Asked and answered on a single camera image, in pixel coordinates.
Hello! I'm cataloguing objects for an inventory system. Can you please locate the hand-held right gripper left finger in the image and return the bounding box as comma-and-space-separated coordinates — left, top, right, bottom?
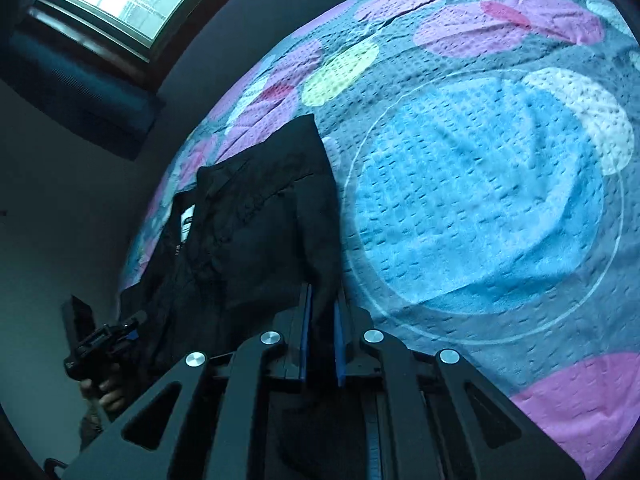
62, 282, 314, 480

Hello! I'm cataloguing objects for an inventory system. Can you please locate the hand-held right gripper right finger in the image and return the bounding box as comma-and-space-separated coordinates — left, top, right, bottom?
332, 292, 587, 480

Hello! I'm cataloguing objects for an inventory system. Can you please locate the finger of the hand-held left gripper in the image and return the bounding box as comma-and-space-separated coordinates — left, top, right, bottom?
114, 310, 149, 345

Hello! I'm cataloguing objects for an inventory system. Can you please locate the black jacket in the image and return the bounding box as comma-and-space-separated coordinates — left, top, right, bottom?
117, 113, 373, 480

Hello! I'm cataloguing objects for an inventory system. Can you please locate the person's left forearm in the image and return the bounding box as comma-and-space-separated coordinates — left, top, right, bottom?
79, 397, 112, 453

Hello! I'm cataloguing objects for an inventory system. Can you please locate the person's left hand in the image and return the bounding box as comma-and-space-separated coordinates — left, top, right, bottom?
81, 372, 127, 411

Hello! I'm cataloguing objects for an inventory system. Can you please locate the circle-patterned bedspread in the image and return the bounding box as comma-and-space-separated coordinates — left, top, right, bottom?
120, 0, 640, 480

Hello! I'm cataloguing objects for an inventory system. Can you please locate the dark blue window cushion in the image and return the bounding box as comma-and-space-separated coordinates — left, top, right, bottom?
9, 30, 167, 162

